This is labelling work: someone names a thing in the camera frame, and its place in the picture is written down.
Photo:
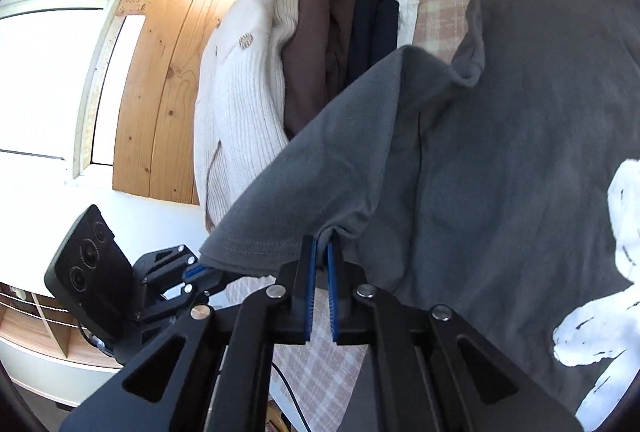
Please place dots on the brown folded garment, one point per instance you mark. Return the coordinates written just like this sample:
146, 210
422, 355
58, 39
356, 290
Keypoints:
315, 60

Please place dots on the navy folded garment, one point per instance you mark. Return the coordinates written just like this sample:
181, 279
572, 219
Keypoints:
374, 35

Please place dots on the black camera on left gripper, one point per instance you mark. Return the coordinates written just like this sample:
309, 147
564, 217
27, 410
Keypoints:
91, 277

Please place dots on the pine plank panel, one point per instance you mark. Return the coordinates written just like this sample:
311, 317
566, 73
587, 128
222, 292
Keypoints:
153, 150

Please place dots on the grey t-shirt white print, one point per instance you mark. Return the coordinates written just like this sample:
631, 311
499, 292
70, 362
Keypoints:
479, 183

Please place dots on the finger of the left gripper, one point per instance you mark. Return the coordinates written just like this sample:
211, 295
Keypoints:
198, 273

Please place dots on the wooden shelf unit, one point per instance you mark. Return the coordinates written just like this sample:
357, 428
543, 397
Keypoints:
41, 325

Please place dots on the cream knitted sweater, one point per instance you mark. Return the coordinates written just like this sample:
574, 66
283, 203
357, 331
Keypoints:
239, 111

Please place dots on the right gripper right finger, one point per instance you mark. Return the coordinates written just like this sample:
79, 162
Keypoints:
432, 371

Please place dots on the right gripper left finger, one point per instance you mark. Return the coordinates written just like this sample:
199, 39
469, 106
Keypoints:
210, 370

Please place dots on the white folded garment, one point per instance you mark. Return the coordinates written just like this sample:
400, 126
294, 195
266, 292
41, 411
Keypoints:
408, 12

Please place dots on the pink plaid table cloth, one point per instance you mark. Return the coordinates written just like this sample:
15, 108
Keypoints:
312, 384

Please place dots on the white window frame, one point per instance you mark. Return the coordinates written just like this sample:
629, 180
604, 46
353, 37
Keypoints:
64, 65

